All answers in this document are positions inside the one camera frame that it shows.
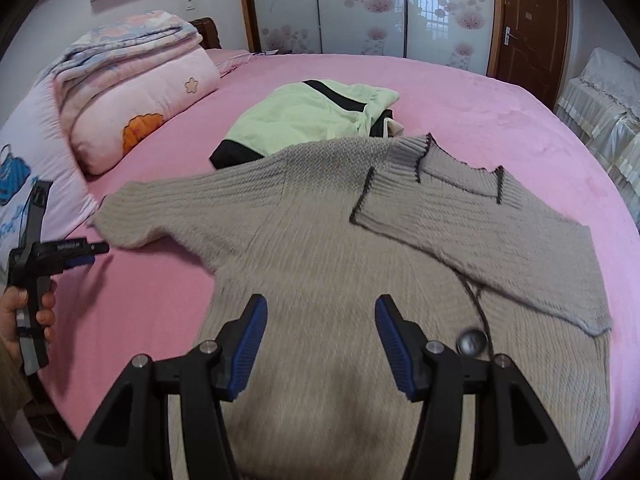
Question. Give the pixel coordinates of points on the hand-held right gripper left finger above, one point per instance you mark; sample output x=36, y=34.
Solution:
x=247, y=350

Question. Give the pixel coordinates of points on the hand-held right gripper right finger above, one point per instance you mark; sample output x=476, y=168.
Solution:
x=395, y=350

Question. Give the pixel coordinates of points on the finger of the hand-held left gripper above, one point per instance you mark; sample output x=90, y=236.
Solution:
x=80, y=260
x=100, y=248

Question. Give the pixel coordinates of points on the beige knitted sweater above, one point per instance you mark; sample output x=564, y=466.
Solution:
x=325, y=240

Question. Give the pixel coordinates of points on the person's left hand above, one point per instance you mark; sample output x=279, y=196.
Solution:
x=46, y=317

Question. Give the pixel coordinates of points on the white pillow with blue print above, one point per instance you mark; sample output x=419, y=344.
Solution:
x=45, y=160

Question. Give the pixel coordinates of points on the pink folded quilt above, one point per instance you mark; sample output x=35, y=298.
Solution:
x=150, y=90

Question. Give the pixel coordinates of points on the floral folded blanket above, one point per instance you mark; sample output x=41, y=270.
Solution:
x=125, y=35

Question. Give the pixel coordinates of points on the green and black garment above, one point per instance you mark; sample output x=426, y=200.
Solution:
x=290, y=120

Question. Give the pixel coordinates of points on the pink pillow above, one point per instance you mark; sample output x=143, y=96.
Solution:
x=232, y=60

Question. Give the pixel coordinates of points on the dark wooden headboard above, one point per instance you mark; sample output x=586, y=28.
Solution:
x=207, y=32

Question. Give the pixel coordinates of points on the bed with pink sheet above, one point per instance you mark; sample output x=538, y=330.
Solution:
x=475, y=110

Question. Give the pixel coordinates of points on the white lace covered furniture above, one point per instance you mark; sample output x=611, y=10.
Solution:
x=605, y=110

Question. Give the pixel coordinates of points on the wardrobe with floral sliding doors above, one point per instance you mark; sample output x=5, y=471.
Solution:
x=350, y=10

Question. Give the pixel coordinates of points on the brown wooden door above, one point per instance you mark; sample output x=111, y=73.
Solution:
x=535, y=20

